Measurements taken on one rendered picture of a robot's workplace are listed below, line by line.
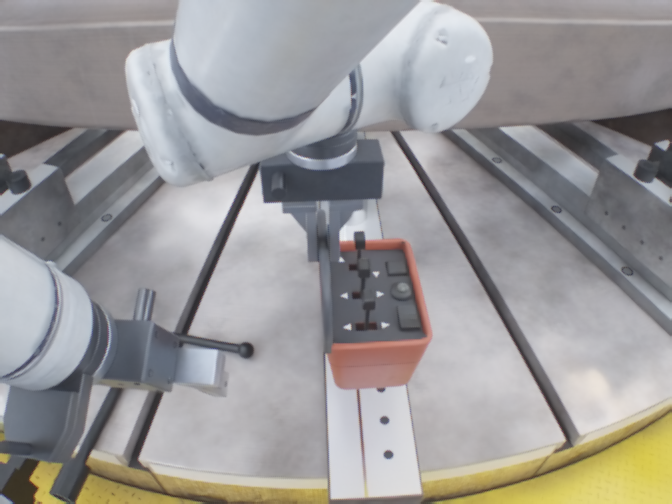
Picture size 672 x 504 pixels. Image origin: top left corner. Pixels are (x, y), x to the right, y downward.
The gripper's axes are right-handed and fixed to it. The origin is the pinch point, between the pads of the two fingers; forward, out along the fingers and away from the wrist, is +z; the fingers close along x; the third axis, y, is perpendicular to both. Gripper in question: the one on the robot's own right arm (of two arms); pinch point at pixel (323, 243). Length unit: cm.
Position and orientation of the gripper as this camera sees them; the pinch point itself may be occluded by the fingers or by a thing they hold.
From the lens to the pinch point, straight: 61.4
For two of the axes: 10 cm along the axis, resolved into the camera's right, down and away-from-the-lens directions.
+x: 10.0, -0.4, 0.5
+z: 0.0, 7.3, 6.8
